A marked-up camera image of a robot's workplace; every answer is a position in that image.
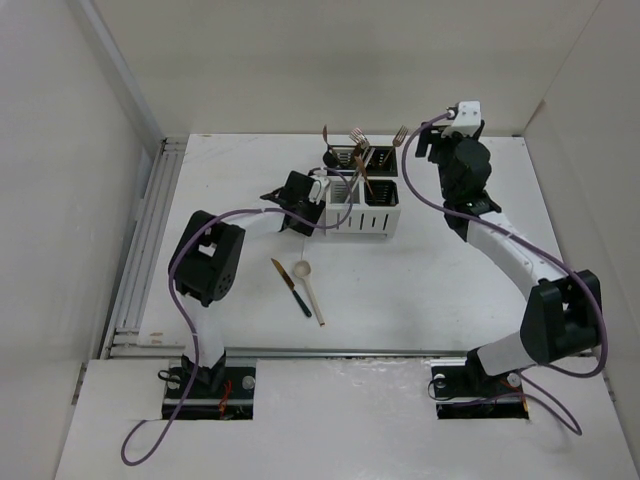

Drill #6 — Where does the rose gold fork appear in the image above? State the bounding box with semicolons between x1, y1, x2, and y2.
381;125;409;166

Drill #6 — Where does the black spoon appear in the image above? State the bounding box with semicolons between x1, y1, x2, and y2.
322;150;342;169

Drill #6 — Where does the dark wooden fork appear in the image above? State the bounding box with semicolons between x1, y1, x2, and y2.
363;143;374;157

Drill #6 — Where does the gold fork dark handle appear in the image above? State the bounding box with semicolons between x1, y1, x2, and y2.
353;140;369;158

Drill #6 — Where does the silver metal chopstick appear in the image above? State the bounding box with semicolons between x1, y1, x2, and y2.
344;169;361;204
349;156;368;203

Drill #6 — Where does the white ceramic soup spoon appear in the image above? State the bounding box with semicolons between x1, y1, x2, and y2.
294;260;326;327

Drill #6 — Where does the silver fork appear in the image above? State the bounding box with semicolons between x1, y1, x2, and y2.
349;128;368;150

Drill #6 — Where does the copper knife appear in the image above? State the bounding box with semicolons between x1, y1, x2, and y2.
358;157;375;199

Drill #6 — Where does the gold knife dark handle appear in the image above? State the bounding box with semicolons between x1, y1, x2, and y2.
271;258;312;318

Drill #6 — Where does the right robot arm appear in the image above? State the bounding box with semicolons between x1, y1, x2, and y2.
408;114;609;396

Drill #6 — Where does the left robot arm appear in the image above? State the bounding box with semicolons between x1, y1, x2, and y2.
168;169;329;397

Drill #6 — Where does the black rear utensil holder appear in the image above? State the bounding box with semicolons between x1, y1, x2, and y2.
322;145;398;178

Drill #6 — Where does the white front utensil holder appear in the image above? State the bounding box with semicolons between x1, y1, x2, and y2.
324;178;401;237

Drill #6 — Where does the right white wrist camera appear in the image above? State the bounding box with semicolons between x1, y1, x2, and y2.
442;100;484;138

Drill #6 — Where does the aluminium frame rail left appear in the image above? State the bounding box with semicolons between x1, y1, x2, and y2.
98;137;188;360

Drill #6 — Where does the aluminium front rail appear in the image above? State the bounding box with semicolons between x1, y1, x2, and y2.
226;347;467;360

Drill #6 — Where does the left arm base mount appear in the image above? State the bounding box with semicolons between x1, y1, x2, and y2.
157;356;257;421

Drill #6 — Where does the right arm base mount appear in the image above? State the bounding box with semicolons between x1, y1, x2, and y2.
428;364;529;420

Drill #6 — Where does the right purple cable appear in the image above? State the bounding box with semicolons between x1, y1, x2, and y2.
402;112;609;436

